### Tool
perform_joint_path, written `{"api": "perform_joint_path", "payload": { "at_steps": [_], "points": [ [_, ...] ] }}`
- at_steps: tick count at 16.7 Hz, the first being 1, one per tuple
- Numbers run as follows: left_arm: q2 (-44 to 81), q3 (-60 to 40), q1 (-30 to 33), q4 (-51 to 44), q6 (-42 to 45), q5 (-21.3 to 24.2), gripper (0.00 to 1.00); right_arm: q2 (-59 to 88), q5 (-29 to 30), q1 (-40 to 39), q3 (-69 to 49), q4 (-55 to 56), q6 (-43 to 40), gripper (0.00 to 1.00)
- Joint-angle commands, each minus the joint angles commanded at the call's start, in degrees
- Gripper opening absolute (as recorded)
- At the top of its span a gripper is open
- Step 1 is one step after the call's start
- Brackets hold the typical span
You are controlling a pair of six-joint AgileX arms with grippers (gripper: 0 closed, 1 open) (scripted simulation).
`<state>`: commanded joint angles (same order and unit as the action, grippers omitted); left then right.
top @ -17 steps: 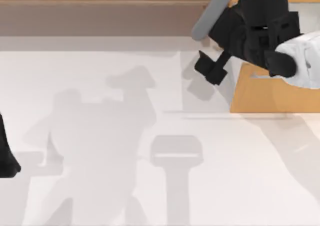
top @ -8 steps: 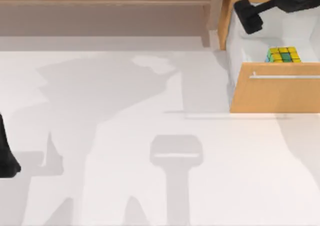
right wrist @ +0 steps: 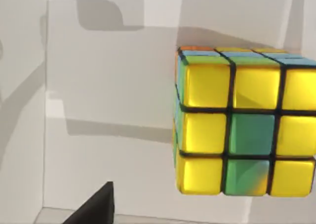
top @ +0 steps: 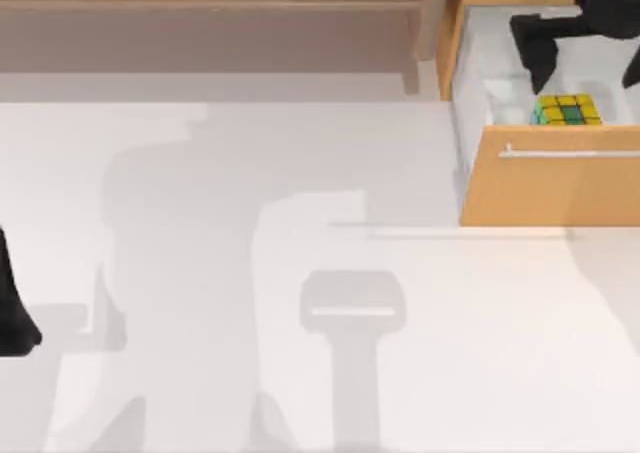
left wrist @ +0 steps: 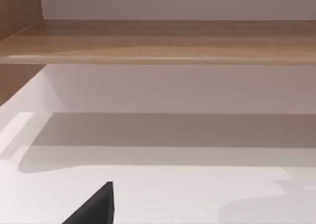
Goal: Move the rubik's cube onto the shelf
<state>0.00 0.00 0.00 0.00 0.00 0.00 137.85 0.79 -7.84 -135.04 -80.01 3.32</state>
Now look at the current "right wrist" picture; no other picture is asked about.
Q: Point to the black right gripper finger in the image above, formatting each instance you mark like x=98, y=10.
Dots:
x=101, y=206

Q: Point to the multicoloured puzzle cube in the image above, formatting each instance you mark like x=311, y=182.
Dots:
x=244, y=125

